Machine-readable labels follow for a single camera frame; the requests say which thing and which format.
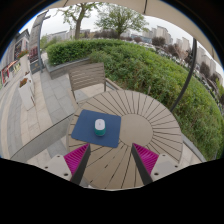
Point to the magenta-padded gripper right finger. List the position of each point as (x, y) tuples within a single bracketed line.
[(147, 159)]

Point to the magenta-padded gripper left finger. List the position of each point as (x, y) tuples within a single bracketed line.
[(76, 159)]

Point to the white and teal computer mouse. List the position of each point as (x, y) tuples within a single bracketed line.
[(100, 126)]

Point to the blue mouse pad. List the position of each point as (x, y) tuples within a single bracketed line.
[(83, 128)]

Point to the white planter with flowers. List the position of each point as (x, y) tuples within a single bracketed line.
[(26, 95), (24, 61)]

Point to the slatted beige chair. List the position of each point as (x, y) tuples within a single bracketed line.
[(86, 76)]

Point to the green hedge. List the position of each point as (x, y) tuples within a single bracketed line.
[(140, 70)]

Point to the dark curved parasol pole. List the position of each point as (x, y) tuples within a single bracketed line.
[(187, 76)]

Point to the grey storefront building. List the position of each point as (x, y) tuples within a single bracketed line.
[(13, 56)]

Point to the distant apartment buildings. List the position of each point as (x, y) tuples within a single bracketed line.
[(166, 36)]

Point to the tall grey banner sign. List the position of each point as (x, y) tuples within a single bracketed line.
[(34, 40)]

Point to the thin leaning tree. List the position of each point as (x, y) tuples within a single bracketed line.
[(78, 26)]

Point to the round bushy tree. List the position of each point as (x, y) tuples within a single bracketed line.
[(120, 18)]

